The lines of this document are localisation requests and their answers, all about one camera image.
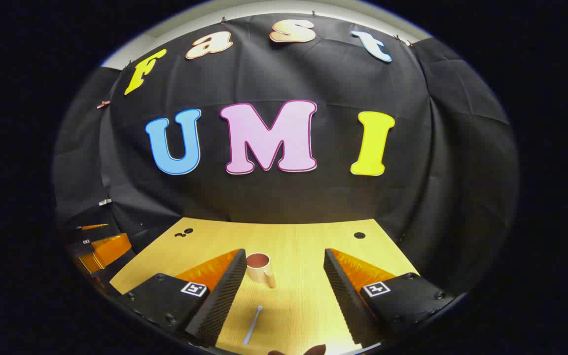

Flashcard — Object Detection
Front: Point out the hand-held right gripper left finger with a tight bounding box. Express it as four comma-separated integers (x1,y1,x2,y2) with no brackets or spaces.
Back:
116,248,248,349

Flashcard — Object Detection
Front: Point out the black backdrop cloth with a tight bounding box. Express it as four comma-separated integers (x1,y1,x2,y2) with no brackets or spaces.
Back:
52,12,519,296

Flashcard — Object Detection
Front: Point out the wooden desktop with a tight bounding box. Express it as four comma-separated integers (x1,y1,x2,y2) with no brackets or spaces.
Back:
109,217,420,355

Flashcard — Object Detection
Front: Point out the beige cup with wooden handle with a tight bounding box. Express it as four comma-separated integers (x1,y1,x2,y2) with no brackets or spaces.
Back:
246,252,277,289

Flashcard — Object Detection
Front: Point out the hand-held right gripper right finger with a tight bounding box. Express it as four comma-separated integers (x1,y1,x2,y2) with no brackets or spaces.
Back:
323,248,457,349

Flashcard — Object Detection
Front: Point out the white toothbrush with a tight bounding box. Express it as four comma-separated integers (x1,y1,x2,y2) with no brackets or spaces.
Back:
243,305,264,346

